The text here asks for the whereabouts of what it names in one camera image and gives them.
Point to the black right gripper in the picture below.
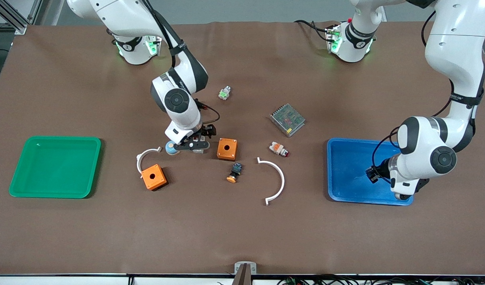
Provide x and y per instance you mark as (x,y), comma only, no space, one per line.
(208,130)

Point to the large white curved plastic piece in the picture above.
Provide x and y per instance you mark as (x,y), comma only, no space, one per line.
(281,178)

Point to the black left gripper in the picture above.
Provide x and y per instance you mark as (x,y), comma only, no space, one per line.
(379,171)

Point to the red white push-button switch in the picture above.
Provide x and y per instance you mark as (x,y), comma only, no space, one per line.
(278,149)

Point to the white red circuit breaker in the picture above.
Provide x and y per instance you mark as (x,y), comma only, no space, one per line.
(199,152)

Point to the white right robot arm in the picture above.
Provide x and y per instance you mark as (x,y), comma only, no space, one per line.
(179,101)

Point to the orange button box with hole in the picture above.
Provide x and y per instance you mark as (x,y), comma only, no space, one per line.
(154,177)
(227,149)

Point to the blue plastic tray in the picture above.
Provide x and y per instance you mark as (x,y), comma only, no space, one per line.
(349,172)

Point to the white green indicator lamp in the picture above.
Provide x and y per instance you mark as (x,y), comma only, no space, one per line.
(224,93)

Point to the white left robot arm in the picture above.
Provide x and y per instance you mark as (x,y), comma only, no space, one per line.
(452,47)

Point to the small white curved plastic piece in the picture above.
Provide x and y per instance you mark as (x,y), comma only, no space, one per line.
(140,158)

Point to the black orange-capped push button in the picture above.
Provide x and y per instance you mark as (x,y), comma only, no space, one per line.
(235,172)

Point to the blue dome buzzer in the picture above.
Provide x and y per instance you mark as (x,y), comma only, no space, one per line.
(170,150)

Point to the aluminium frame profile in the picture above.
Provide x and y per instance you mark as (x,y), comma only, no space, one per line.
(16,16)

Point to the grey metal camera bracket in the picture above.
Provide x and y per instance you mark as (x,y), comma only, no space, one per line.
(245,271)

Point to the metal mesh power supply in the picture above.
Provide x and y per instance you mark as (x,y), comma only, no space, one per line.
(287,120)

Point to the green plastic tray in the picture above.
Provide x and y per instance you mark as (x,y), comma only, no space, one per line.
(54,167)

